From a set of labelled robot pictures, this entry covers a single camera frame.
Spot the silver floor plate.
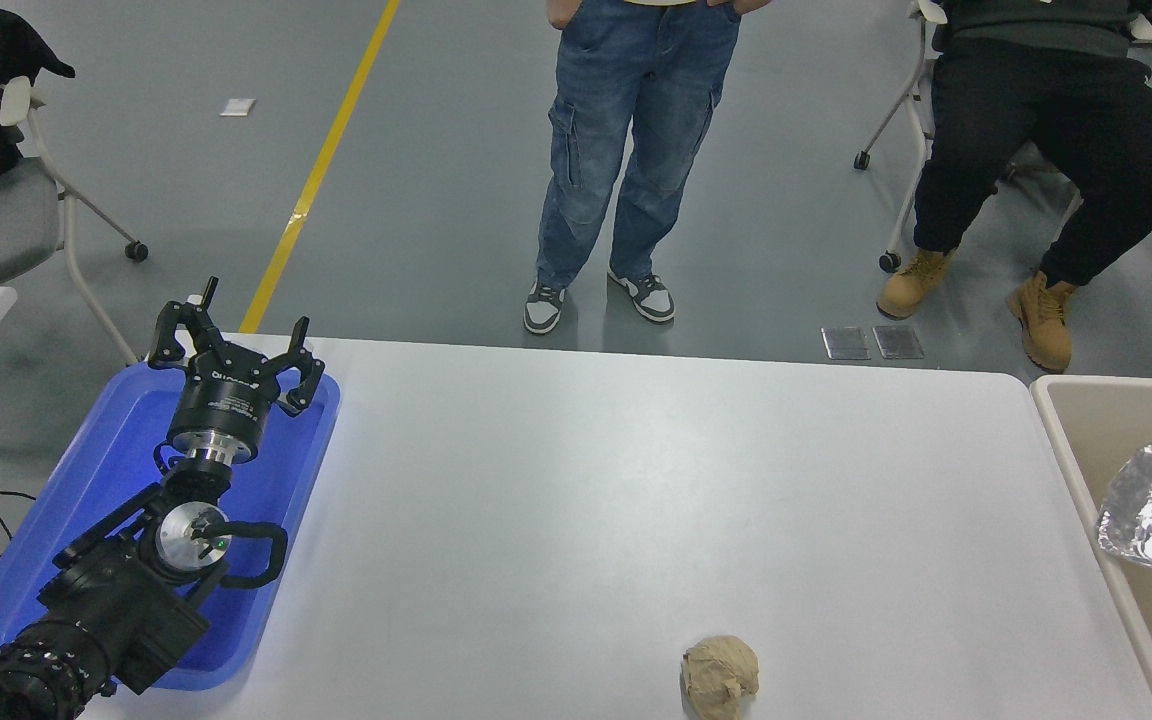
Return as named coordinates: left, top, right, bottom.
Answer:
left=820, top=326, right=870, bottom=361
left=872, top=325, right=924, bottom=360

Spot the blue plastic tray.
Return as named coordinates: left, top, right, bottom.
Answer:
left=0, top=360, right=342, bottom=693

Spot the seated person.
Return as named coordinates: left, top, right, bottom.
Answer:
left=876, top=0, right=1152, bottom=374

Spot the large pale bin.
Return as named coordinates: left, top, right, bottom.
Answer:
left=1029, top=374, right=1152, bottom=720

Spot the standing person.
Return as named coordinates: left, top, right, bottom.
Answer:
left=523, top=0, right=772, bottom=336

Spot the crumpled tan paper ball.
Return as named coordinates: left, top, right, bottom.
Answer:
left=681, top=635, right=761, bottom=720

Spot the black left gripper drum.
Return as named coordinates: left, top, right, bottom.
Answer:
left=167, top=365, right=283, bottom=447

